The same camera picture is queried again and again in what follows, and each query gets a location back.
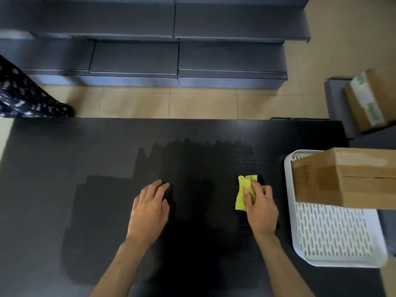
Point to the person's right hand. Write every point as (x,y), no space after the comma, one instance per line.
(263,213)

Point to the person's left hand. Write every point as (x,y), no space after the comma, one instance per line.
(148,214)

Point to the person's right thumb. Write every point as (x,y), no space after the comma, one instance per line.
(247,196)

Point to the person's left little finger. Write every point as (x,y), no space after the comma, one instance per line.
(138,199)

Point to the person's left middle finger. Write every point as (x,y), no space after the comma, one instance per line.
(155,188)

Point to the person's left thumb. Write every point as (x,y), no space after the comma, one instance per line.
(166,208)

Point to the yellow cleaning cloth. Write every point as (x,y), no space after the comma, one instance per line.
(240,196)

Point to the person's left forearm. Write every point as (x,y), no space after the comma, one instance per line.
(123,269)

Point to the person's right forearm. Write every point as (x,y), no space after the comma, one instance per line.
(280,269)

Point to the white perforated plastic tray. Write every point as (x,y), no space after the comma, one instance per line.
(331,235)

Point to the brown wooden box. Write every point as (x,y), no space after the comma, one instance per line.
(340,179)

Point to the grey metal shelf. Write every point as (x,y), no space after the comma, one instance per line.
(134,63)
(46,60)
(232,66)
(92,18)
(241,20)

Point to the grey stool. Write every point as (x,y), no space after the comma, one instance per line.
(335,105)

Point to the taped cardboard box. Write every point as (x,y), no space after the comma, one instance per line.
(368,98)

